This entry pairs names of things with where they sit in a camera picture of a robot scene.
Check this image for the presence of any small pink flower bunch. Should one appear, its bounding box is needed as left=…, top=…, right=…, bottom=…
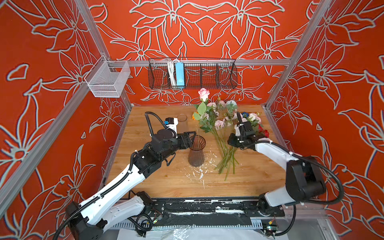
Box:
left=199, top=102, right=225, bottom=133

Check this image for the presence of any light blue box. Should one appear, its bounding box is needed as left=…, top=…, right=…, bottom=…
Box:
left=175, top=62, right=185, bottom=89

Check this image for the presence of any orange flower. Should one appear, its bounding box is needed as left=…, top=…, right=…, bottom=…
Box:
left=193, top=112, right=199, bottom=120

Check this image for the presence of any clear acrylic wall bin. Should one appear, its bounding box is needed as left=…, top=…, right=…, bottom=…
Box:
left=85, top=56, right=131, bottom=98

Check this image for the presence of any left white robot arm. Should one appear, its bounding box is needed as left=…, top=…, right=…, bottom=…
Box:
left=53, top=112, right=197, bottom=240

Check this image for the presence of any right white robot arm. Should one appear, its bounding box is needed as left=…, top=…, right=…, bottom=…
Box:
left=228, top=113, right=345, bottom=216

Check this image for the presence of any dark smoked glass vase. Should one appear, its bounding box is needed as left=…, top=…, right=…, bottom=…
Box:
left=188, top=135, right=206, bottom=167

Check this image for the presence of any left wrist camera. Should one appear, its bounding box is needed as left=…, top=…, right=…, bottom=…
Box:
left=164, top=118, right=179, bottom=133

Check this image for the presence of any pink peony stem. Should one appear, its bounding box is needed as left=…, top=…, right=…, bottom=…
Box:
left=213, top=117, right=239, bottom=181

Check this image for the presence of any pink rose bunch right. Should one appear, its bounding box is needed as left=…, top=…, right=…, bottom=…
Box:
left=247, top=113, right=262, bottom=125

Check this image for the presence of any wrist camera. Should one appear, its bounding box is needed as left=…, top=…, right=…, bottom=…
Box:
left=235, top=112, right=248, bottom=137
left=164, top=118, right=179, bottom=133

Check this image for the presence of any black wire wall basket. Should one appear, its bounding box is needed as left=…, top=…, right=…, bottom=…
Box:
left=148, top=58, right=238, bottom=90

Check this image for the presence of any red rose stem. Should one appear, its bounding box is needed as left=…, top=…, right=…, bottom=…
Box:
left=258, top=125, right=270, bottom=138

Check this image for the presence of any clear glass vase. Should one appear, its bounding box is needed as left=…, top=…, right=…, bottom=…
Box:
left=177, top=114, right=189, bottom=133

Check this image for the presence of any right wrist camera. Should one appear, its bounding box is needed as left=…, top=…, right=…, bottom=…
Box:
left=235, top=112, right=248, bottom=137

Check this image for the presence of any white green flower stem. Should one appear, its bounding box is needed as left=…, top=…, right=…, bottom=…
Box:
left=217, top=100, right=238, bottom=120

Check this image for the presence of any white cable bundle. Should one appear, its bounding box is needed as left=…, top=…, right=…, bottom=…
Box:
left=166, top=59, right=178, bottom=88

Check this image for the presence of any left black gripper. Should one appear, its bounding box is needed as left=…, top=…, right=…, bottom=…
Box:
left=160, top=130, right=196, bottom=162

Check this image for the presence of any pink rose stem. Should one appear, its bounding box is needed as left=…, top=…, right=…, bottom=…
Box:
left=193, top=87, right=232, bottom=169

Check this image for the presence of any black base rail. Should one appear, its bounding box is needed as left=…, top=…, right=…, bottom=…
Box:
left=142, top=197, right=285, bottom=229

